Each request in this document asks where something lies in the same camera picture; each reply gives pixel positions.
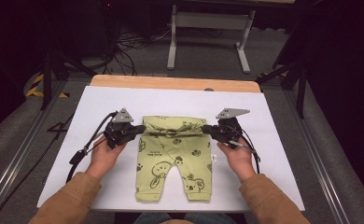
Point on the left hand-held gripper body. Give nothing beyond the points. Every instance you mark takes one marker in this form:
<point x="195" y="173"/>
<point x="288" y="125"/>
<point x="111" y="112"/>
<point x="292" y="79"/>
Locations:
<point x="119" y="130"/>

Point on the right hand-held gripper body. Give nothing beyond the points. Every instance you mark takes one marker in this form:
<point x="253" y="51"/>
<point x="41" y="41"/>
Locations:
<point x="228" y="127"/>

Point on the green printed baby romper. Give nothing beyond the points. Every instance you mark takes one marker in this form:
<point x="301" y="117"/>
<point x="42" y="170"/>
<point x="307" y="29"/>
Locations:
<point x="174" y="155"/>

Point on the person's left hand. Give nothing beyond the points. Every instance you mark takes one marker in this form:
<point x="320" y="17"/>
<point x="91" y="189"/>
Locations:
<point x="104" y="158"/>

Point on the person's right hand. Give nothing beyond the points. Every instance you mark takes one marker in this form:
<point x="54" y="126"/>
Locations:
<point x="240" y="160"/>

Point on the white board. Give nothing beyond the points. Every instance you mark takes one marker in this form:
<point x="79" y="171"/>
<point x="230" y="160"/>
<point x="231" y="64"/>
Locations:
<point x="177" y="99"/>

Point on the wooden table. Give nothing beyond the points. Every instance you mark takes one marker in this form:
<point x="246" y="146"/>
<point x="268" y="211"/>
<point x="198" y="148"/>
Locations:
<point x="170" y="83"/>

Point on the black metal stand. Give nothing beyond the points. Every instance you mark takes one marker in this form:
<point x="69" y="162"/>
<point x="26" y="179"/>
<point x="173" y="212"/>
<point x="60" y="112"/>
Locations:
<point x="301" y="90"/>

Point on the black tripod stand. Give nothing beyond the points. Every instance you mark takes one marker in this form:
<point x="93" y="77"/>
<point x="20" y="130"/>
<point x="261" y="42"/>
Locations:
<point x="47" y="81"/>

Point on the yellow black hazard tape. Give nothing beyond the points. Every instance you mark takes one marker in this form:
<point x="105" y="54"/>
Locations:
<point x="34" y="90"/>

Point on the aluminium floor rail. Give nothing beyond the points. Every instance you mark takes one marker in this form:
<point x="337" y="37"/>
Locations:
<point x="18" y="152"/>
<point x="317" y="161"/>

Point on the white metal desk frame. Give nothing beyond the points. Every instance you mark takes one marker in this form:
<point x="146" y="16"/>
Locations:
<point x="212" y="21"/>

